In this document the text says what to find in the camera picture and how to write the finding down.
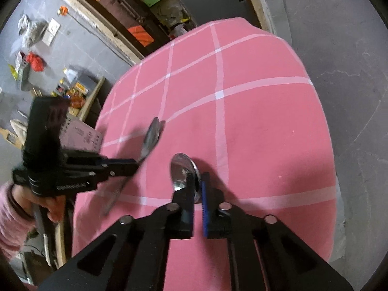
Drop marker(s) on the large oil jug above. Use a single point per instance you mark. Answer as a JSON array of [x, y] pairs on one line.
[[80, 81]]

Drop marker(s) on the beige hanging towel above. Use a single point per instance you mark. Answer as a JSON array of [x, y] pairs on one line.
[[20, 128]]

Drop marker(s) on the orange snack packet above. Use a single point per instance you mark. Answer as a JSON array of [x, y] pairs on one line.
[[77, 102]]

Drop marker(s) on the white wall socket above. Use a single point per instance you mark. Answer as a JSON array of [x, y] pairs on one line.
[[50, 32]]

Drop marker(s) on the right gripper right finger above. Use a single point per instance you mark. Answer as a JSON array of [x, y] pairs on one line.
[[264, 253]]

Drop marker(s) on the clear bag of goods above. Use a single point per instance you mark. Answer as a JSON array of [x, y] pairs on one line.
[[30, 30]]

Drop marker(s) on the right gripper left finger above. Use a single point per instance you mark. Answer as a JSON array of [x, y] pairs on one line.
[[132, 253]]

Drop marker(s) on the grey cabinet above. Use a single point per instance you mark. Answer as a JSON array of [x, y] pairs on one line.
[[203, 11]]

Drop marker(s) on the steel spoon plain handle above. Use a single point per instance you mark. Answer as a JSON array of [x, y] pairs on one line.
[[180, 166]]

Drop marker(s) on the person left hand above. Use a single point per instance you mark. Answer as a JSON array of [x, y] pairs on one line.
[[25, 198]]

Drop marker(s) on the steel spoon patterned handle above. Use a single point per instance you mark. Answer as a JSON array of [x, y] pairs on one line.
[[149, 143]]

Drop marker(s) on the pink sleeve forearm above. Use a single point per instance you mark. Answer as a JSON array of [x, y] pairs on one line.
[[15, 223]]

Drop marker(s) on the red plastic bag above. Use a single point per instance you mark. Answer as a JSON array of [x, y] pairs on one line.
[[35, 61]]

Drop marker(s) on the grey wall rack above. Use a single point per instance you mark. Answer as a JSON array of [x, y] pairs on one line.
[[23, 73]]

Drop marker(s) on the pink checkered tablecloth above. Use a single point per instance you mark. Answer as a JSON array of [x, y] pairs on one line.
[[238, 101]]

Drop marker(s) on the white perforated utensil holder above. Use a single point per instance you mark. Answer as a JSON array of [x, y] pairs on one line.
[[77, 135]]

